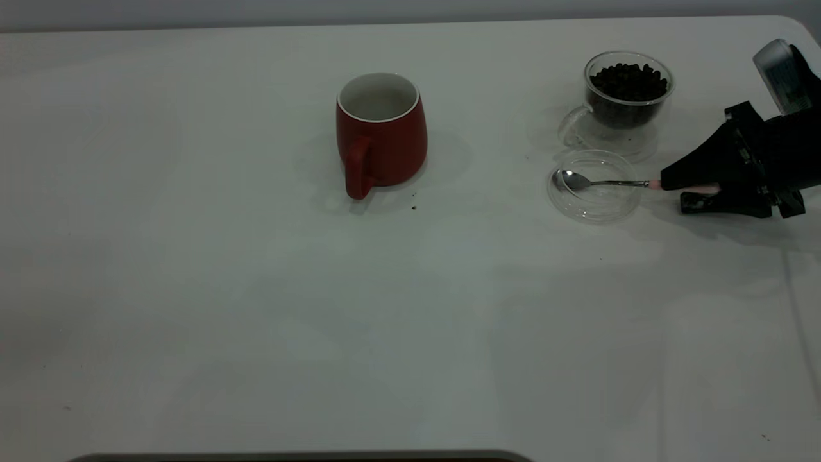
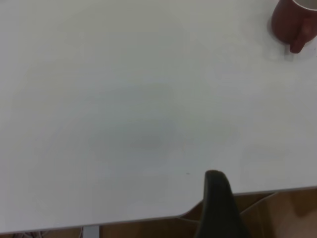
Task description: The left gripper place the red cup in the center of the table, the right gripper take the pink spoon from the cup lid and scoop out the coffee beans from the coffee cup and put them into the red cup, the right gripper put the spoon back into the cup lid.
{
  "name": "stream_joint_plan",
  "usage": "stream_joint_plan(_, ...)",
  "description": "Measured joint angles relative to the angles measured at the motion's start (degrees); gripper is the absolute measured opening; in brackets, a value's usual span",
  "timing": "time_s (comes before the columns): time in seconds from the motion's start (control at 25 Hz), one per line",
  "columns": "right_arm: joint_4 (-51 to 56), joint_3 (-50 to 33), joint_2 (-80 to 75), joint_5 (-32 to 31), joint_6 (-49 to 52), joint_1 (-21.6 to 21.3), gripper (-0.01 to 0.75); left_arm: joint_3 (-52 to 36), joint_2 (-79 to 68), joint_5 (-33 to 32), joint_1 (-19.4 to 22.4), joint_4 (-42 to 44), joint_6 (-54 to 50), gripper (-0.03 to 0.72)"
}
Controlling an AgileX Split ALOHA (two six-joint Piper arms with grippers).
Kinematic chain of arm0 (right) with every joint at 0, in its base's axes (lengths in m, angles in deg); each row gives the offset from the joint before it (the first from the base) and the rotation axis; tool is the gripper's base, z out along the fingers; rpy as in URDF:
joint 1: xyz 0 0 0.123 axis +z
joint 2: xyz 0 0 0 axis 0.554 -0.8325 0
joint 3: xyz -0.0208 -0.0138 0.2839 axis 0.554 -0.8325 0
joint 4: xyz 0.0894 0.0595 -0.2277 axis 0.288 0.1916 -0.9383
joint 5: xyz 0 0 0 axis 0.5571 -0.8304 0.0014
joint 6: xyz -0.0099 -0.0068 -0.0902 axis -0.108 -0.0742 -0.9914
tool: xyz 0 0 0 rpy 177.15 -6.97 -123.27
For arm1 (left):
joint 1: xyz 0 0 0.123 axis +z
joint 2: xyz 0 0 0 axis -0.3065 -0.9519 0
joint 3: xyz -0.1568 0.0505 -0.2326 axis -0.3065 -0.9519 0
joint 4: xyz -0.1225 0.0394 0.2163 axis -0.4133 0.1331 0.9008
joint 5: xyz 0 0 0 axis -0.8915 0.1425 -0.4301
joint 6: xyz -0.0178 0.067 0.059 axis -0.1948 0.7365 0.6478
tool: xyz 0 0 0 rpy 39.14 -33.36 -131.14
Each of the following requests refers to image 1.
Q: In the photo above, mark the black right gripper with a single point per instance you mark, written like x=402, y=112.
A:
x=786, y=154

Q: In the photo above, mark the red ceramic mug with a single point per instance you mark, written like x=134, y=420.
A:
x=391, y=151

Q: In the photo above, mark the coffee beans heap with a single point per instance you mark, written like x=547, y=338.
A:
x=628, y=83

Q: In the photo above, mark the clear round glass saucer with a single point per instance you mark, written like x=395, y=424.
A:
x=593, y=212

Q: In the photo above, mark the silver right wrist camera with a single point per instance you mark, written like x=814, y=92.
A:
x=779, y=74

